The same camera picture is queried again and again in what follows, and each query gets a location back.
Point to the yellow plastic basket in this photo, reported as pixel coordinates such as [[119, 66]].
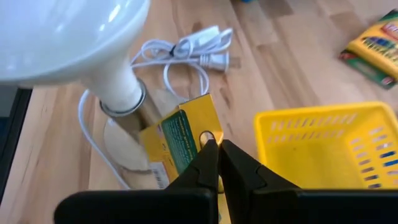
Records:
[[311, 161]]

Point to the orange snack packet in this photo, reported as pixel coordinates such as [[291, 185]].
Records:
[[376, 53]]

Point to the black metal table frame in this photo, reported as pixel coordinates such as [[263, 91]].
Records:
[[15, 124]]

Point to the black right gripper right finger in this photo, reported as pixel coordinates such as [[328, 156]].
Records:
[[311, 207]]

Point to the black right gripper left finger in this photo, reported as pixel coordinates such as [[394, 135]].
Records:
[[140, 207]]

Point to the white mushroom table lamp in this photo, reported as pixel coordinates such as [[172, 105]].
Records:
[[62, 37]]

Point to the blue plastic basket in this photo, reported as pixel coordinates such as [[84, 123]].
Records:
[[248, 1]]

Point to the yellow green crayon box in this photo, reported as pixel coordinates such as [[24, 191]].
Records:
[[199, 115]]

